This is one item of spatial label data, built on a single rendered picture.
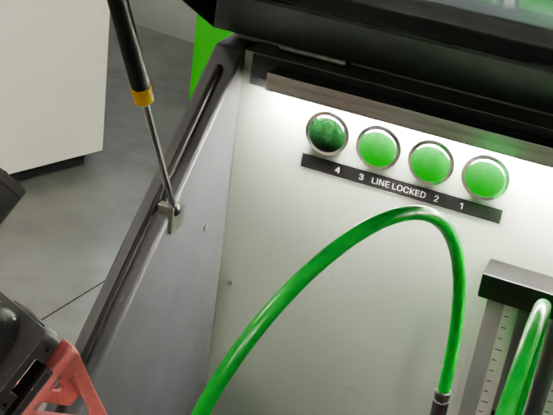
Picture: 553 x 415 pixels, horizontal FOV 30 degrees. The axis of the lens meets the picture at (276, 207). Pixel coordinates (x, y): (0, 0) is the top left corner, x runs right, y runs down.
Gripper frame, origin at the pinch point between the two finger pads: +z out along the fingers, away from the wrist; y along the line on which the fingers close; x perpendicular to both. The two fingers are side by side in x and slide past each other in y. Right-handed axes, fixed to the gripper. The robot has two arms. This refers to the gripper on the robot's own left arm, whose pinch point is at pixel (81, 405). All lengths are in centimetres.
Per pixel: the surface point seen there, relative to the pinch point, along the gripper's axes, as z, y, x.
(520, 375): 20.5, -16.0, -22.0
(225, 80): 9.2, 30.2, -34.7
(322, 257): 8.4, -2.5, -20.7
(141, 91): -3.6, 18.2, -24.6
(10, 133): 99, 295, -40
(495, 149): 25, 6, -43
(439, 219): 19.0, 0.0, -31.5
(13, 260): 111, 252, -4
